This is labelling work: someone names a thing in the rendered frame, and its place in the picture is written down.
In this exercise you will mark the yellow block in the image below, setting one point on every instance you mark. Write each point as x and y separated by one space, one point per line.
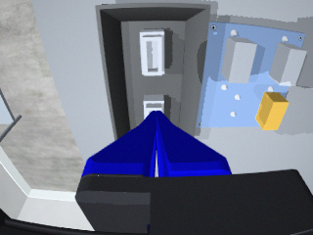
271 110

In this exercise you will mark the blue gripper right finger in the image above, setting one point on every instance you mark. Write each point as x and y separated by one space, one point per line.
180 154

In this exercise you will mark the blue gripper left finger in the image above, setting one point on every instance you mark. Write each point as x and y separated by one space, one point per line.
133 153

